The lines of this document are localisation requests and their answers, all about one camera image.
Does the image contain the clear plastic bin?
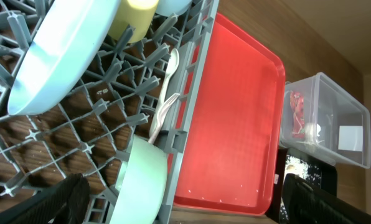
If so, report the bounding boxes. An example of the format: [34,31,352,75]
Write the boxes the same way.
[279,72,371,169]

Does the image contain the spilled rice and peanut shells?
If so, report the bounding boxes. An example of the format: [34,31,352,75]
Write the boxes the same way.
[284,156,319,181]

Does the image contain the yellow plastic cup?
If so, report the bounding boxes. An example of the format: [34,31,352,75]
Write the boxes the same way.
[108,0,159,44]

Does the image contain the green bowl with rice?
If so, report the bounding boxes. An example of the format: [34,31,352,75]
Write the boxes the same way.
[110,136,167,224]

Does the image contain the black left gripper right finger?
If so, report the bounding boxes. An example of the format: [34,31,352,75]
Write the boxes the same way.
[282,174,371,224]

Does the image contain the grey dishwasher rack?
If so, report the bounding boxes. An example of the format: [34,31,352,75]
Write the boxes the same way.
[0,0,219,223]

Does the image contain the white plastic spoon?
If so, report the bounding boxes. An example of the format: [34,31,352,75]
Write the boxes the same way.
[148,47,181,131]

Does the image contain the white napkin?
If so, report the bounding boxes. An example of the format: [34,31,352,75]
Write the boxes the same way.
[304,123,321,144]

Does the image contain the pale blue bowl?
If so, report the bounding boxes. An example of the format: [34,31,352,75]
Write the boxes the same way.
[156,0,192,17]

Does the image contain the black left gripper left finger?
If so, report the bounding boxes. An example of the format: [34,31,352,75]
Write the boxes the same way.
[0,174,90,224]

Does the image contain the red snack wrapper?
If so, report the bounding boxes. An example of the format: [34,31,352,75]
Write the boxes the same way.
[290,91,305,139]

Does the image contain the red plastic tray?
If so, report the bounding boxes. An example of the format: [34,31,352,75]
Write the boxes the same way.
[174,14,286,215]

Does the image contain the light blue plate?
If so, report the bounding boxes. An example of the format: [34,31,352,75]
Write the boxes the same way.
[7,0,120,116]

